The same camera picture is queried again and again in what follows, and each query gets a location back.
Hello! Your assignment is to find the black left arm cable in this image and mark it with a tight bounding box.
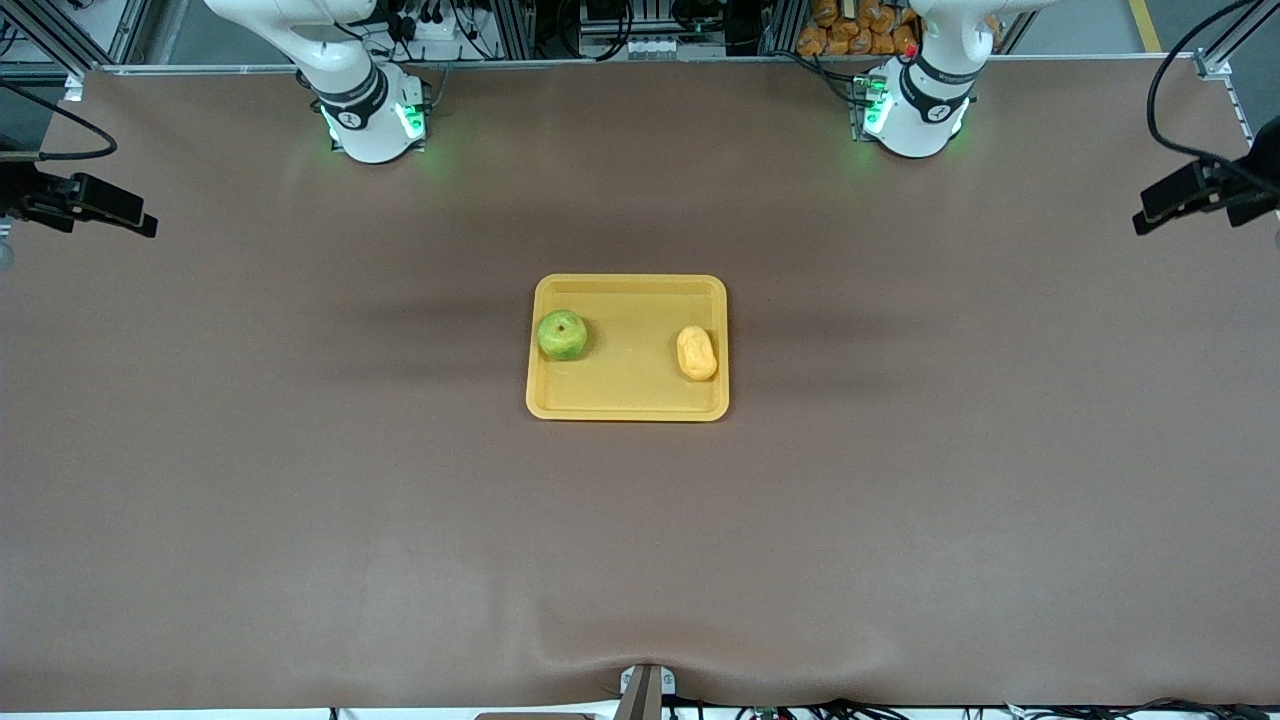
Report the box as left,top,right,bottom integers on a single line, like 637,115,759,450
1146,0,1280,193

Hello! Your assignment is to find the metal table clamp bracket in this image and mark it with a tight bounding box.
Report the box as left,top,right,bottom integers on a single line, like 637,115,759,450
618,663,677,720

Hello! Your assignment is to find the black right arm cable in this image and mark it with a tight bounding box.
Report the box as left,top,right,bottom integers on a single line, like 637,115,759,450
0,78,119,162

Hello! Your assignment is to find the yellow potato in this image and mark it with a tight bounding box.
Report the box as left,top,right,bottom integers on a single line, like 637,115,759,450
676,325,719,382

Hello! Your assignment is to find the green apple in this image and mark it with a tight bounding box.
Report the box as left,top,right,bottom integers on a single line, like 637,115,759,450
537,309,589,362

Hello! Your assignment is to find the white power strip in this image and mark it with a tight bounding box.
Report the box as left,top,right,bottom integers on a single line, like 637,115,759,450
395,0,479,43

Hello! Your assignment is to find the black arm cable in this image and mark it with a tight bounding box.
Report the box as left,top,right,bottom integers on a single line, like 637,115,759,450
1146,0,1280,193
0,78,119,162

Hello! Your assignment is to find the yellow plastic tray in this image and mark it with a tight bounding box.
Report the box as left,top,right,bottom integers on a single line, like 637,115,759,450
526,273,730,422

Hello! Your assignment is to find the black floor cable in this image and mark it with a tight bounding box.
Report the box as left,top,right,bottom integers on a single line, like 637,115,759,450
735,698,906,720
1000,697,1280,720

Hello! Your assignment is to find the silver aluminium frame profile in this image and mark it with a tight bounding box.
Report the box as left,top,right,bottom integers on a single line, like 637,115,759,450
480,0,533,59
1193,48,1256,146
762,0,807,57
0,0,91,101

